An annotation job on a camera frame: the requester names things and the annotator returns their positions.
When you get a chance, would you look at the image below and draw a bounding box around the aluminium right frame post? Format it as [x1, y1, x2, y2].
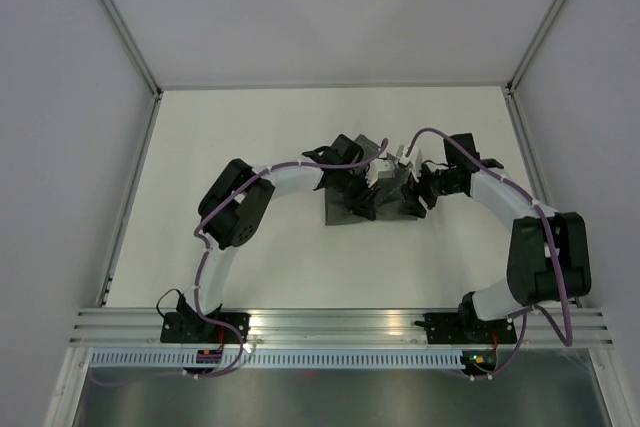
[504, 0, 569, 96]

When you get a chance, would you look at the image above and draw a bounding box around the grey cloth napkin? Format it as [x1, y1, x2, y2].
[318, 153, 426, 226]

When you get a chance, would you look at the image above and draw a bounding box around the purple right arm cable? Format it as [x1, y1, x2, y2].
[407, 127, 576, 383]

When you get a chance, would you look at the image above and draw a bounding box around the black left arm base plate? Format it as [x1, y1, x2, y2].
[160, 312, 251, 345]

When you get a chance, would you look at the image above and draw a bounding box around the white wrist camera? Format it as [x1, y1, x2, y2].
[365, 158, 395, 188]
[395, 145, 423, 177]

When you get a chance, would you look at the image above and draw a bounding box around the white slotted cable duct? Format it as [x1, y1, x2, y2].
[90, 349, 464, 370]

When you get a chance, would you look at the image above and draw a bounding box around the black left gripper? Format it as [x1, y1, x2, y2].
[333, 170, 380, 225]

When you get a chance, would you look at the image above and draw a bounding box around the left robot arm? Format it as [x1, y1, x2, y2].
[163, 134, 389, 343]

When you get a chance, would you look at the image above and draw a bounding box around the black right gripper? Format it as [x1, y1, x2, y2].
[396, 158, 459, 220]

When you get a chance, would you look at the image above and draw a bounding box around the aluminium frame post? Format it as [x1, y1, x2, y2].
[97, 0, 162, 99]
[504, 0, 569, 96]

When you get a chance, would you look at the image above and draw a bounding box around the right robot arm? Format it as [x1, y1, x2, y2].
[403, 133, 592, 345]

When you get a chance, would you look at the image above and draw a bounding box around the aluminium left frame post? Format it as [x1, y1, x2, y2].
[97, 0, 162, 99]

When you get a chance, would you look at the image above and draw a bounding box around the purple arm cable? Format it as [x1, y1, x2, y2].
[192, 136, 391, 383]
[407, 127, 576, 383]

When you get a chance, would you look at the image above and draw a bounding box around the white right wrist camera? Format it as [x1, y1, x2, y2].
[395, 145, 423, 177]

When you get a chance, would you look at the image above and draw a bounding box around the aluminium front rail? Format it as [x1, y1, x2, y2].
[69, 306, 613, 349]

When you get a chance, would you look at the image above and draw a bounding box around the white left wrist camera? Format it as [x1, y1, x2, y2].
[365, 158, 395, 188]

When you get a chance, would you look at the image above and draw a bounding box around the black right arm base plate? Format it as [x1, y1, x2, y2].
[414, 311, 517, 346]

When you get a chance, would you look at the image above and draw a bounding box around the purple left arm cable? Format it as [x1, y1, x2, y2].
[192, 136, 391, 383]

